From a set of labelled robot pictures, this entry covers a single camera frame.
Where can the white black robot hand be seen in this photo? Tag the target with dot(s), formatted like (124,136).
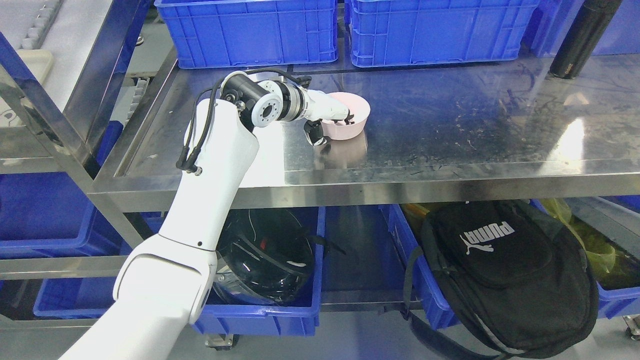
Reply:
(318,106)

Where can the pink plastic bowl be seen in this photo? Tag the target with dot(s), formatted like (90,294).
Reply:
(359,111)

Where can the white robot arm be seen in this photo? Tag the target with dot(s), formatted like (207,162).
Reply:
(165,281)

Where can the stainless steel table shelf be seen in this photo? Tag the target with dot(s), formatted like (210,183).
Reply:
(503,130)

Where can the blue crate back right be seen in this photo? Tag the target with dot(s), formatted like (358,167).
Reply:
(394,33)

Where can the blue crate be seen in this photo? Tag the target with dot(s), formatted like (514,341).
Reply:
(394,33)
(210,34)

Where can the blue crate back left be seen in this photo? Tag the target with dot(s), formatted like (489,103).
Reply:
(210,34)

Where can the black motorcycle helmet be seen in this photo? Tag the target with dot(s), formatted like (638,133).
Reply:
(265,257)

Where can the blue bin holding helmet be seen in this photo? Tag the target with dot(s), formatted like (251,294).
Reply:
(297,319)

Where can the black Puma backpack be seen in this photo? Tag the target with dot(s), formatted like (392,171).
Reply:
(518,279)

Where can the black cylindrical bottle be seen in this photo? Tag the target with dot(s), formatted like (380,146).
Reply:
(590,23)

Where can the blue bin under backpack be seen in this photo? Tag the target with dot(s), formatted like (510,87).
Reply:
(612,303)

